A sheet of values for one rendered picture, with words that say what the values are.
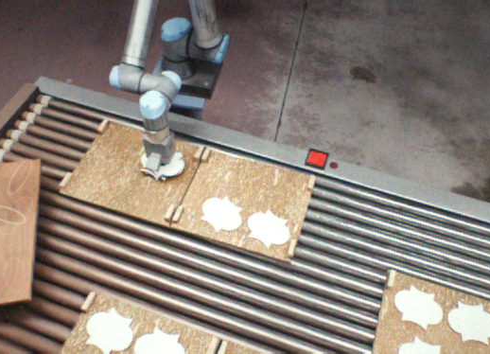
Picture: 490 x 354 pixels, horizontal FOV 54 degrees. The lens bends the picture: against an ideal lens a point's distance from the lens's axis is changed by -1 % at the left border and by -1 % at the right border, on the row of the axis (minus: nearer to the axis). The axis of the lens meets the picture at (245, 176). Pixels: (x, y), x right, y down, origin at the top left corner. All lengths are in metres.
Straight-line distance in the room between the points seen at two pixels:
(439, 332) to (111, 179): 1.17
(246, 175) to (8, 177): 0.79
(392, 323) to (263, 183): 0.62
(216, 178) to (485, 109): 2.38
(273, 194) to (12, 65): 2.60
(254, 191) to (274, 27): 2.38
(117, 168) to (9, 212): 0.39
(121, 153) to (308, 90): 1.87
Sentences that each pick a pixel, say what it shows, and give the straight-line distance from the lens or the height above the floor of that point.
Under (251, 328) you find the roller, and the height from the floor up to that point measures 0.92.
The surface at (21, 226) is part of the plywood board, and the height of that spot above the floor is 1.04.
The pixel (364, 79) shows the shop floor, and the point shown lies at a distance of 3.57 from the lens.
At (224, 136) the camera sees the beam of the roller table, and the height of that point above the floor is 0.92.
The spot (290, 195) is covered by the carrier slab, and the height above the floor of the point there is 0.94.
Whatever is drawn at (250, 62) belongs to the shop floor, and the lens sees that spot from 3.57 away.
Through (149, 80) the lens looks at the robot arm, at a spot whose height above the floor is 1.27.
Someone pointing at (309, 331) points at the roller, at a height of 0.92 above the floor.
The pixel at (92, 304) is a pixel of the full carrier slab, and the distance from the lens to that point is 1.54.
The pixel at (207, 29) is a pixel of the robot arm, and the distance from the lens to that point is 1.81.
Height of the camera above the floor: 2.32
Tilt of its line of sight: 54 degrees down
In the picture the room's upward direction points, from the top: 3 degrees clockwise
